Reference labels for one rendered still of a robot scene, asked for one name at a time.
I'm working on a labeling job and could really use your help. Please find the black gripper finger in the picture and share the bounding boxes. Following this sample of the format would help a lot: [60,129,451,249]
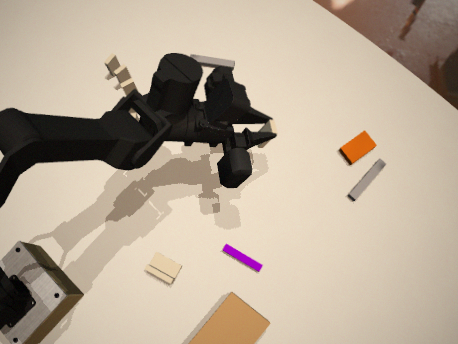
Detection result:
[234,107,273,124]
[242,127,277,151]

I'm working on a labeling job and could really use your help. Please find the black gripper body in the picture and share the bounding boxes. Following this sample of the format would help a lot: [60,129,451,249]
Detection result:
[181,66,253,188]

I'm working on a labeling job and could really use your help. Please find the grey flat bar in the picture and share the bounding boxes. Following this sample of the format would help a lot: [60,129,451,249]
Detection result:
[348,159,387,202]

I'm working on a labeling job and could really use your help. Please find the purple rectangular block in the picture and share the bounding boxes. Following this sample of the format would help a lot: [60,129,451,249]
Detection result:
[222,243,262,272]

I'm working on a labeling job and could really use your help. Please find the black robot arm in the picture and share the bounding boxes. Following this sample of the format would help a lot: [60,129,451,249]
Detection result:
[0,53,251,330]

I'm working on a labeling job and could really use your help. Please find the grey rectangular bar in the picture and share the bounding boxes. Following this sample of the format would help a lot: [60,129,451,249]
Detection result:
[190,54,235,70]

